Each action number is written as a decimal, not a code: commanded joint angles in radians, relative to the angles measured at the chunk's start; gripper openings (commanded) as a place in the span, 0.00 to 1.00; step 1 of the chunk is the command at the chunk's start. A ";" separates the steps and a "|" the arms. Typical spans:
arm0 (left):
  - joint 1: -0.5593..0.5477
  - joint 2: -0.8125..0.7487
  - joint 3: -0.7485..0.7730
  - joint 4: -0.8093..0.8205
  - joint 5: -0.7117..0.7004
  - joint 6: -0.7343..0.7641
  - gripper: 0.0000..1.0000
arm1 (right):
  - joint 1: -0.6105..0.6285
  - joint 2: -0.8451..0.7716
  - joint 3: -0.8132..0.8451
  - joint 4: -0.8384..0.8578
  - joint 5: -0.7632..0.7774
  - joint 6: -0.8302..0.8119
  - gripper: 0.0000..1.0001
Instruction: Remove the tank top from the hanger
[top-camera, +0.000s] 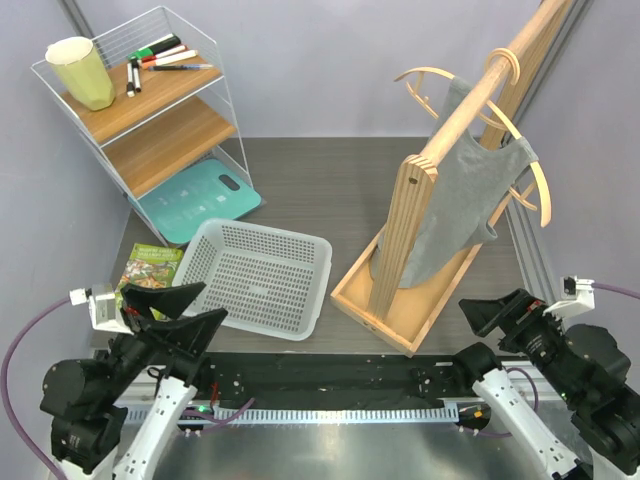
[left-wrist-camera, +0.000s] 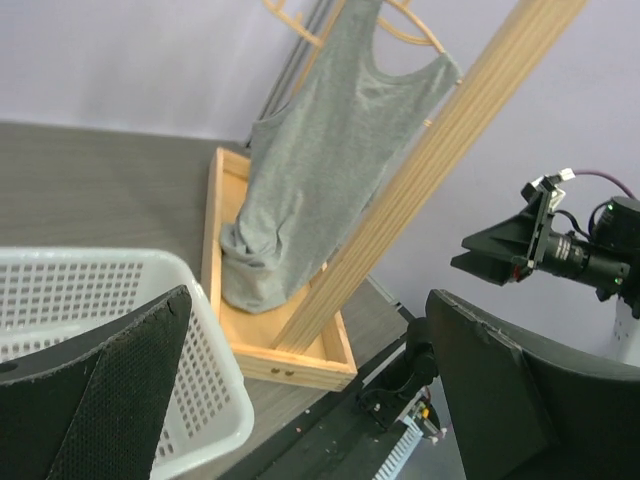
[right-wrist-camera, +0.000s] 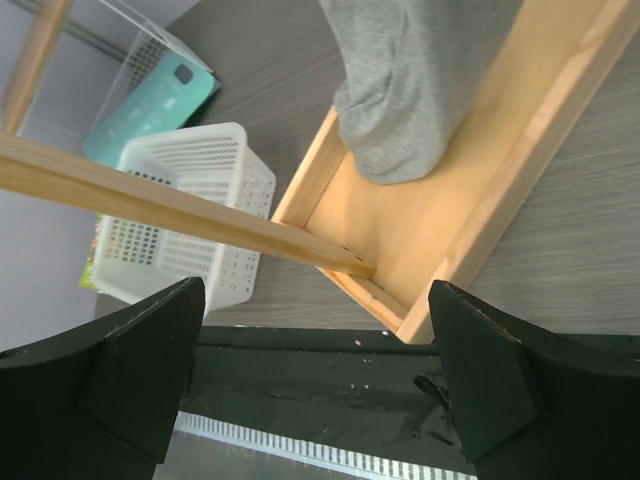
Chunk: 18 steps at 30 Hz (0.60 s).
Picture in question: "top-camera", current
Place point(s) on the teal bathroom scale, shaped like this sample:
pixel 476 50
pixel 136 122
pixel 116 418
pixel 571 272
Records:
pixel 204 191

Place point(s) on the black white marker left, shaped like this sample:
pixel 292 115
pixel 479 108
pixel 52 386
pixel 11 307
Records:
pixel 130 88

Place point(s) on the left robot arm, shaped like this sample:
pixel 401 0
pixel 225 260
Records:
pixel 81 394

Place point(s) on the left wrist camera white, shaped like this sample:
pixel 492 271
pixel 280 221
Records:
pixel 103 308

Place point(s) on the orange white marker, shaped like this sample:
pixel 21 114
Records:
pixel 169 59

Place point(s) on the green black marker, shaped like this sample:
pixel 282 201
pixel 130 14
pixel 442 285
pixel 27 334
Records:
pixel 159 46

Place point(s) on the green book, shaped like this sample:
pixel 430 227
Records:
pixel 150 267

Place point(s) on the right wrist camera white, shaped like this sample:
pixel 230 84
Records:
pixel 577 298

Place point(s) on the black white marker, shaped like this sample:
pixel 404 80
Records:
pixel 136 76
pixel 130 88

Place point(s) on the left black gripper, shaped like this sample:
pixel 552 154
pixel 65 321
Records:
pixel 188 334

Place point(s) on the white cable duct strip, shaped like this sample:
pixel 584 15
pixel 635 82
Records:
pixel 447 414

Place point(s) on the wooden clothes rack stand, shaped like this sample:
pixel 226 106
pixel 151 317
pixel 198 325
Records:
pixel 369 293

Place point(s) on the thin black pen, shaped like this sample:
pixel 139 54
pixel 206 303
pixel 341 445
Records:
pixel 184 67

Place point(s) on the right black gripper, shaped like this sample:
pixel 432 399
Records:
pixel 484 313

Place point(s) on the black white marker right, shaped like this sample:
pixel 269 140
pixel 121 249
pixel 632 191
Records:
pixel 136 76

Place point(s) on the white wire shelf unit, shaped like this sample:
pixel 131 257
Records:
pixel 174 121

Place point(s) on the yellow-green cup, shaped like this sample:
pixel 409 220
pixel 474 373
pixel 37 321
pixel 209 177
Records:
pixel 77 63

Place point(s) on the wooden clothes hanger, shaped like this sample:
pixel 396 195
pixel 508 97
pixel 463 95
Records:
pixel 501 123

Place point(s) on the white plastic basket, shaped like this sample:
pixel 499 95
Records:
pixel 271 281

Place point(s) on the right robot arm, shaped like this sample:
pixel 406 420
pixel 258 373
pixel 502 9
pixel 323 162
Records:
pixel 582 364

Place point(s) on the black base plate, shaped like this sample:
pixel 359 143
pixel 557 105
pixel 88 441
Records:
pixel 295 381

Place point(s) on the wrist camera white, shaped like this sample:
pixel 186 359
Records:
pixel 103 308
pixel 577 298

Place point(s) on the grey tank top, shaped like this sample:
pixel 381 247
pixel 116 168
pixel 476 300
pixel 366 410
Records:
pixel 472 181

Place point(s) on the red white marker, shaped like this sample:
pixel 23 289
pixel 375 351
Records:
pixel 166 53

